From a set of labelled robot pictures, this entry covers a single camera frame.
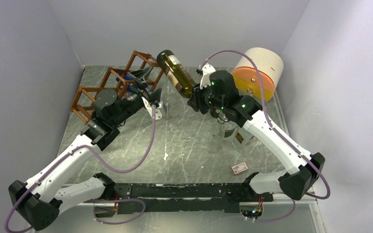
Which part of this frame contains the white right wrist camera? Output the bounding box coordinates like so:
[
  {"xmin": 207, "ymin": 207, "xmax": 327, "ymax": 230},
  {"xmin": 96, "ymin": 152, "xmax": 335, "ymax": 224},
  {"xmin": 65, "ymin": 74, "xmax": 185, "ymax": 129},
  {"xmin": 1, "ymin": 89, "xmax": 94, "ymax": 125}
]
[{"xmin": 199, "ymin": 63, "xmax": 216, "ymax": 89}]

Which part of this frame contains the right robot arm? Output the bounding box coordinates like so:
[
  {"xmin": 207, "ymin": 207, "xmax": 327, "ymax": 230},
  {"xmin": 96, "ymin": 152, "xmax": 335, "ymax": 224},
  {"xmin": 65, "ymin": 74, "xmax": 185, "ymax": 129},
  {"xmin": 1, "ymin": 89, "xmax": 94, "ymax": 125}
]
[{"xmin": 187, "ymin": 69, "xmax": 325, "ymax": 201}]

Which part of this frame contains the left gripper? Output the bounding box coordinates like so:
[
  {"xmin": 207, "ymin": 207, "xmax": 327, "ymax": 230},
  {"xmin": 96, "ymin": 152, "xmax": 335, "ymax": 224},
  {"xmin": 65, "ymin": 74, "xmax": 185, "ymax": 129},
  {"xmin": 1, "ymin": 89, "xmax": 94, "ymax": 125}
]
[{"xmin": 112, "ymin": 67, "xmax": 162, "ymax": 126}]

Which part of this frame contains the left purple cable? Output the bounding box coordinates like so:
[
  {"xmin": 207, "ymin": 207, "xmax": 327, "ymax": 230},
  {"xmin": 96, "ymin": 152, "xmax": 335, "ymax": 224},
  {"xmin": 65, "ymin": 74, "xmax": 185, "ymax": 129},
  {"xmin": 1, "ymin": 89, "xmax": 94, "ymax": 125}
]
[{"xmin": 4, "ymin": 104, "xmax": 157, "ymax": 233}]

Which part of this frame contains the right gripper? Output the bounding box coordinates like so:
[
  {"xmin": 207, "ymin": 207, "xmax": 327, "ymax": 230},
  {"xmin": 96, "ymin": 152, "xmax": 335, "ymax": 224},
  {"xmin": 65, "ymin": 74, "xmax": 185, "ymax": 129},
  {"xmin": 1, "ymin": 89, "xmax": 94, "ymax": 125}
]
[{"xmin": 188, "ymin": 79, "xmax": 226, "ymax": 112}]

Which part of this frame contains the clear square glass bottle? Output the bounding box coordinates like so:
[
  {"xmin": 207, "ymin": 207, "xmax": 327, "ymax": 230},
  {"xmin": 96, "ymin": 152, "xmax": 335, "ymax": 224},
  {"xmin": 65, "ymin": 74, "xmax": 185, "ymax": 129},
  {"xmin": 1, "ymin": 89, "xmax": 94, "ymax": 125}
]
[{"xmin": 232, "ymin": 126, "xmax": 255, "ymax": 149}]

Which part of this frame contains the cream orange cylindrical box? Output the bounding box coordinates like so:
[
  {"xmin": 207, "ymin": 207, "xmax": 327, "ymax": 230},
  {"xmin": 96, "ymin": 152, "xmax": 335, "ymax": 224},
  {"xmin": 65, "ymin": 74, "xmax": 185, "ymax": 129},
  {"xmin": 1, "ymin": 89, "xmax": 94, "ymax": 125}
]
[{"xmin": 231, "ymin": 47, "xmax": 284, "ymax": 102}]

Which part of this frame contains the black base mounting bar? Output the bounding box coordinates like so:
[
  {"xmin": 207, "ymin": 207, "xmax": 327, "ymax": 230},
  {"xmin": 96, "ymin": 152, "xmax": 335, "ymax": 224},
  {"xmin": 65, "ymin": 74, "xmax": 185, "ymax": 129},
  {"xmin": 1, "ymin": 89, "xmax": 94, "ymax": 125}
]
[{"xmin": 82, "ymin": 183, "xmax": 274, "ymax": 216}]

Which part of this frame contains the brown wooden wine rack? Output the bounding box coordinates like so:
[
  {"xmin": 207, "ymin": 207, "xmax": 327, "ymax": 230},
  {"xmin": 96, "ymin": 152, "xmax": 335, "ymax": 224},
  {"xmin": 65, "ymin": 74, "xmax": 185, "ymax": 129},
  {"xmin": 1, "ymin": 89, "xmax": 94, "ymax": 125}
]
[{"xmin": 69, "ymin": 50, "xmax": 164, "ymax": 124}]

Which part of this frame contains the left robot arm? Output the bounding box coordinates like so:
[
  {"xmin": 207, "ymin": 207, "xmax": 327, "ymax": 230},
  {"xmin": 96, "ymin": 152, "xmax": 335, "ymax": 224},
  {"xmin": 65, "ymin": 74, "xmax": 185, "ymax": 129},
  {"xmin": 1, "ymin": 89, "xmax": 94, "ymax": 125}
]
[{"xmin": 8, "ymin": 67, "xmax": 163, "ymax": 231}]

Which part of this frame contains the blue plastic water bottle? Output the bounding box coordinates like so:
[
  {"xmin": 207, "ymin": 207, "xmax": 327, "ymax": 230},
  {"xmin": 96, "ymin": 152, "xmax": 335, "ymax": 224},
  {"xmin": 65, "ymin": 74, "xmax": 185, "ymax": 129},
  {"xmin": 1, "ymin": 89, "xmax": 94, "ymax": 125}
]
[{"xmin": 116, "ymin": 75, "xmax": 138, "ymax": 89}]

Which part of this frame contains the purple cable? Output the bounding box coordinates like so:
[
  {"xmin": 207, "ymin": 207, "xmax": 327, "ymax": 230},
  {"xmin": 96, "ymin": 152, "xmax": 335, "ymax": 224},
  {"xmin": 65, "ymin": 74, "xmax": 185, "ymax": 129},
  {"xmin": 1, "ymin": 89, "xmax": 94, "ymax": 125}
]
[
  {"xmin": 197, "ymin": 50, "xmax": 331, "ymax": 223},
  {"xmin": 4, "ymin": 104, "xmax": 157, "ymax": 233}
]

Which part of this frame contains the green glass wine bottle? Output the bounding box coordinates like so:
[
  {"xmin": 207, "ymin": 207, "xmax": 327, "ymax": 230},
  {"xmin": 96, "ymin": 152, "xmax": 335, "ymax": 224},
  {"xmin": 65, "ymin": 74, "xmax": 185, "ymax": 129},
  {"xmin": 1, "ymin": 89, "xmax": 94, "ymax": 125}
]
[{"xmin": 156, "ymin": 50, "xmax": 196, "ymax": 99}]

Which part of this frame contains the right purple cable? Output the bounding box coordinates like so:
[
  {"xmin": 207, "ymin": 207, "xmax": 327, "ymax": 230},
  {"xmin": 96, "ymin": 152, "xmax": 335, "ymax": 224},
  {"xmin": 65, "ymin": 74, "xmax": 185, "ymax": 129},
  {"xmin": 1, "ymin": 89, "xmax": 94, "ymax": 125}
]
[{"xmin": 197, "ymin": 50, "xmax": 331, "ymax": 223}]

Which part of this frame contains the small red white box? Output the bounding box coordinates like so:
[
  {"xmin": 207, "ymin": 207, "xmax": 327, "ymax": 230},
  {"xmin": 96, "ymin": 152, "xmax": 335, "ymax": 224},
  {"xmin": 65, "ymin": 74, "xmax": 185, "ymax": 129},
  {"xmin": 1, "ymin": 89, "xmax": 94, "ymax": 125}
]
[{"xmin": 231, "ymin": 162, "xmax": 249, "ymax": 175}]

